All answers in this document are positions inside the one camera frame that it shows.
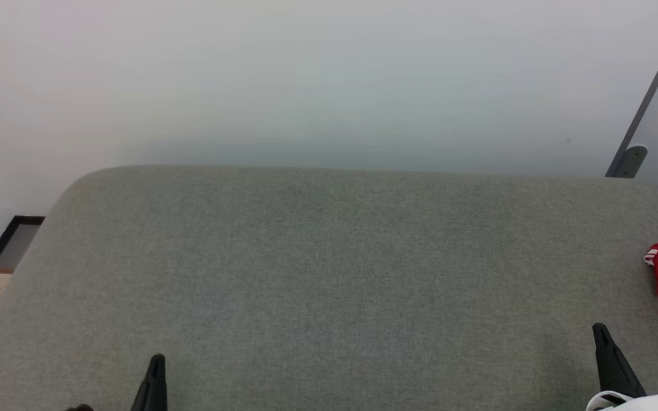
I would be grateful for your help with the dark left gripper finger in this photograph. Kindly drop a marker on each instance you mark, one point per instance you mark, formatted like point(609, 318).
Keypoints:
point(155, 385)
point(81, 408)

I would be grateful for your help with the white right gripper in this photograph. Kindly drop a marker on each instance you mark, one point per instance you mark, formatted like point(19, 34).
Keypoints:
point(649, 402)

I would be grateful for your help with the black framed panel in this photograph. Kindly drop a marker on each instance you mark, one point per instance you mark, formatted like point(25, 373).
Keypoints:
point(16, 240)

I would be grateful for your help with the grey metal partition bracket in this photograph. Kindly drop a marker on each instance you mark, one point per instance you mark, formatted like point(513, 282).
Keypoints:
point(633, 161)

